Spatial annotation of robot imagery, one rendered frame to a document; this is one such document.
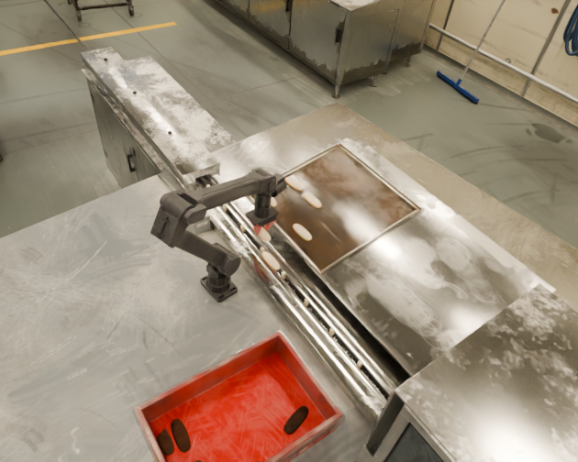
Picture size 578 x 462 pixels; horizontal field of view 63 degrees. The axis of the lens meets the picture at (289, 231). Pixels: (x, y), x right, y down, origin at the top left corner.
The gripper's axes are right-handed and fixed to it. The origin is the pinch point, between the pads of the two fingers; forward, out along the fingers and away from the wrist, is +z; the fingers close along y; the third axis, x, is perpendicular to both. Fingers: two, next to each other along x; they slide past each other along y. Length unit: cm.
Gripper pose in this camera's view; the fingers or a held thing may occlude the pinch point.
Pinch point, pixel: (261, 230)
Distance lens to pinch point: 173.2
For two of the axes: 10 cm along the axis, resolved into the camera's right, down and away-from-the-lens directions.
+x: 5.8, 6.2, -5.3
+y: -8.1, 3.8, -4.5
